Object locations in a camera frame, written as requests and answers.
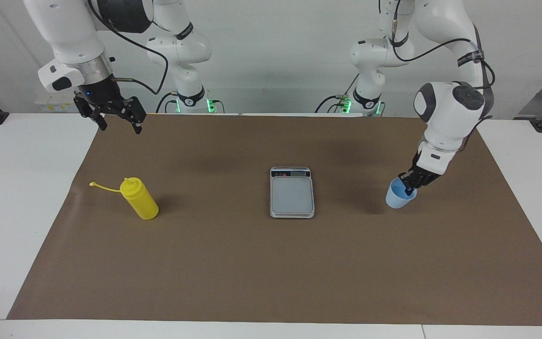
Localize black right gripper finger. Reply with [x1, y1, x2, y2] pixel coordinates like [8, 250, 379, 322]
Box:
[74, 97, 108, 131]
[120, 97, 147, 135]

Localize light blue plastic cup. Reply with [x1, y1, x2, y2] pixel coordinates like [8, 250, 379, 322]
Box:
[385, 178, 417, 209]

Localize yellow squeeze bottle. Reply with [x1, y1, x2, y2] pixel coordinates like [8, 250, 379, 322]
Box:
[89, 177, 159, 220]

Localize silver digital kitchen scale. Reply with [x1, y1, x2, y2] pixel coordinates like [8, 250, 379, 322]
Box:
[270, 166, 315, 219]

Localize white power strip yellow labels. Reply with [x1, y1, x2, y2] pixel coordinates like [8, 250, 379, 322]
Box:
[35, 96, 79, 113]

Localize brown table mat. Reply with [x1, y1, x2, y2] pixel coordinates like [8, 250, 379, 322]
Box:
[7, 113, 542, 326]

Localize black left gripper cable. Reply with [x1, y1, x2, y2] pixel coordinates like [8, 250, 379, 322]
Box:
[378, 0, 496, 151]

